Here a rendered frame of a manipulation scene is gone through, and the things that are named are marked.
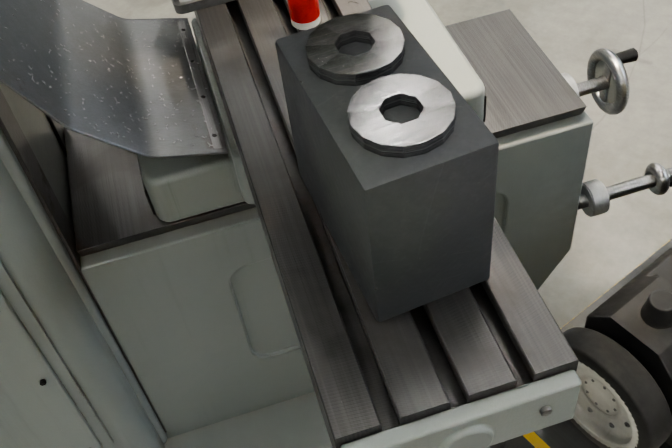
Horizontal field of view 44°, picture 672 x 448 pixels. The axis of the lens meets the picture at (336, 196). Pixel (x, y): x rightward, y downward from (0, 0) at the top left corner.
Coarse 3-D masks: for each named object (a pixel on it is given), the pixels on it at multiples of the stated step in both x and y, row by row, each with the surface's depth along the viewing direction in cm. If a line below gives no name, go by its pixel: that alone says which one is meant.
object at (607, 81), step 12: (600, 48) 141; (600, 60) 141; (612, 60) 137; (624, 60) 138; (636, 60) 139; (588, 72) 146; (600, 72) 143; (612, 72) 137; (624, 72) 136; (576, 84) 138; (588, 84) 140; (600, 84) 140; (612, 84) 140; (624, 84) 136; (600, 96) 145; (612, 96) 141; (624, 96) 137; (600, 108) 145; (612, 108) 141; (624, 108) 139
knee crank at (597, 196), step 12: (648, 168) 142; (660, 168) 140; (636, 180) 140; (648, 180) 140; (660, 180) 139; (588, 192) 138; (600, 192) 138; (612, 192) 140; (624, 192) 140; (660, 192) 141; (588, 204) 139; (600, 204) 138
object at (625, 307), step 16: (640, 272) 122; (656, 272) 120; (624, 288) 120; (640, 288) 117; (656, 288) 116; (608, 304) 118; (624, 304) 115; (640, 304) 114; (656, 304) 110; (592, 320) 118; (608, 320) 114; (624, 320) 113; (640, 320) 113; (656, 320) 111; (608, 336) 116; (624, 336) 113; (640, 336) 111; (656, 336) 111; (640, 352) 112; (656, 352) 109; (656, 368) 111
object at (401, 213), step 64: (320, 64) 73; (384, 64) 72; (320, 128) 72; (384, 128) 67; (448, 128) 66; (320, 192) 83; (384, 192) 65; (448, 192) 68; (384, 256) 71; (448, 256) 74
